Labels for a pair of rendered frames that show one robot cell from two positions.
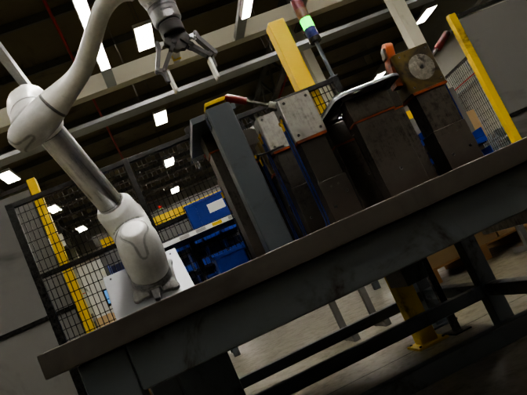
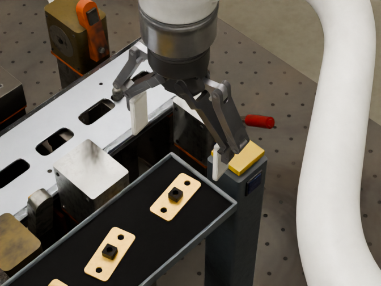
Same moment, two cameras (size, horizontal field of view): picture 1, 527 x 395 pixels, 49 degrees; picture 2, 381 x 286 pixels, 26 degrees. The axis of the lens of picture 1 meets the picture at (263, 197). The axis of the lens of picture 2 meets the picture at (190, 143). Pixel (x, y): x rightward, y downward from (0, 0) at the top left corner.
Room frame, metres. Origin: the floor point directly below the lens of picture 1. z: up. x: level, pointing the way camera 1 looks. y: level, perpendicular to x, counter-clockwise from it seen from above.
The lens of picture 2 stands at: (2.07, 0.64, 2.15)
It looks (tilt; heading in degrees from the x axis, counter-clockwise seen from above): 50 degrees down; 235
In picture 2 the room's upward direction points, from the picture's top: straight up
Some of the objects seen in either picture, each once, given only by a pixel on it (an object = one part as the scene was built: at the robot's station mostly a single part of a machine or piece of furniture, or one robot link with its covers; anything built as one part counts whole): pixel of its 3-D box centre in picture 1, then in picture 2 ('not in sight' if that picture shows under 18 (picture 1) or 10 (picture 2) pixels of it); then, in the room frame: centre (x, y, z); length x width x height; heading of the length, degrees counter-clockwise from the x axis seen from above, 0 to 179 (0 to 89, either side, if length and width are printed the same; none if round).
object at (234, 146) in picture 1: (249, 181); (232, 235); (1.55, 0.02, 0.92); 0.08 x 0.08 x 0.44; 11
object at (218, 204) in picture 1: (217, 208); not in sight; (2.92, 0.24, 1.10); 0.30 x 0.17 x 0.13; 95
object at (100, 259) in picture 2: not in sight; (109, 252); (1.81, 0.06, 1.17); 0.08 x 0.04 x 0.01; 28
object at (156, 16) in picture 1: (165, 16); (178, 18); (1.67, 0.04, 1.51); 0.09 x 0.09 x 0.06
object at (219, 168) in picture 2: (172, 81); (221, 157); (1.65, 0.10, 1.30); 0.03 x 0.01 x 0.07; 20
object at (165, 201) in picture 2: not in sight; (175, 194); (1.68, 0.04, 1.17); 0.08 x 0.04 x 0.01; 21
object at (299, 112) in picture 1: (314, 164); (207, 169); (1.48, -0.16, 0.88); 0.12 x 0.07 x 0.36; 101
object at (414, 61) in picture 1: (439, 111); (79, 72); (1.55, -0.53, 0.88); 0.14 x 0.09 x 0.36; 101
